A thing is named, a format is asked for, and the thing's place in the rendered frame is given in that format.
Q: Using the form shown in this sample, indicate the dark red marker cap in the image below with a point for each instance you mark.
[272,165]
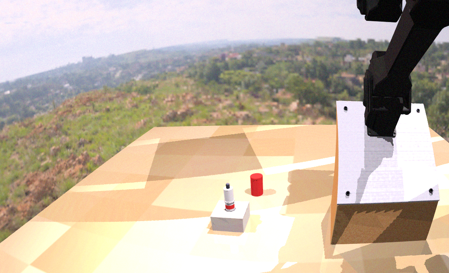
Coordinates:
[256,181]

